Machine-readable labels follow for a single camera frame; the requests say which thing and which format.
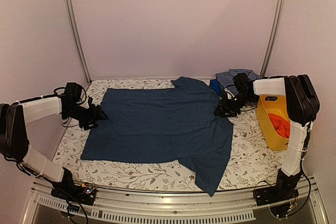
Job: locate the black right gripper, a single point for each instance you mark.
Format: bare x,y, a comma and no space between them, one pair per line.
226,108

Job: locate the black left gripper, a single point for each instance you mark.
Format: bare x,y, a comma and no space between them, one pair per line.
95,115

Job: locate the blue checkered button shirt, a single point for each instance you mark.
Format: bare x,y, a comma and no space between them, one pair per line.
225,79

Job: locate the grey blue garment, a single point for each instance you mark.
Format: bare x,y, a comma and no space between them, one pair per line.
151,126

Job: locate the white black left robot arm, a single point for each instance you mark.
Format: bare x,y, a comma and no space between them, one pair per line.
70,102

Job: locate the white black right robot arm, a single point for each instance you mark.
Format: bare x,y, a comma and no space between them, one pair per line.
302,106

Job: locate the yellow plastic laundry basket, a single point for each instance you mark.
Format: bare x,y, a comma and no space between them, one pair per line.
276,105

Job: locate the folded royal blue garment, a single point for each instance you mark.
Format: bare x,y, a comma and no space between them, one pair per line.
214,85

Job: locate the floral patterned table cloth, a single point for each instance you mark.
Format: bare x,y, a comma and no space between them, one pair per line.
251,163

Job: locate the orange garment in basket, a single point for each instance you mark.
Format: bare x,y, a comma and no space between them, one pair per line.
281,126

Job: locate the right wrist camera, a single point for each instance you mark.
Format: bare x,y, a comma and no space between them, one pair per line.
227,95

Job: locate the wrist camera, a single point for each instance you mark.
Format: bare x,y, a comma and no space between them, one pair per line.
89,103
227,95

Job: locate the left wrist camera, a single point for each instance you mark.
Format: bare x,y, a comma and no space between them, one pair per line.
89,103

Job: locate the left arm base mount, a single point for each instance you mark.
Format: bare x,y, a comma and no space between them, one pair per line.
68,190

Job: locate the right aluminium frame post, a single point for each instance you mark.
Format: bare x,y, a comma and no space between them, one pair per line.
272,38

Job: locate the aluminium frame post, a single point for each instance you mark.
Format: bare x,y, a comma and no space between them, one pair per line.
77,41
272,38

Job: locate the aluminium front rail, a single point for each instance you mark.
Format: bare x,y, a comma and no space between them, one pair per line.
131,206

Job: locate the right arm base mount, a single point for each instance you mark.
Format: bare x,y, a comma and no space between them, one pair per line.
275,195

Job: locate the left aluminium frame post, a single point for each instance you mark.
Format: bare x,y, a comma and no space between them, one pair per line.
77,41

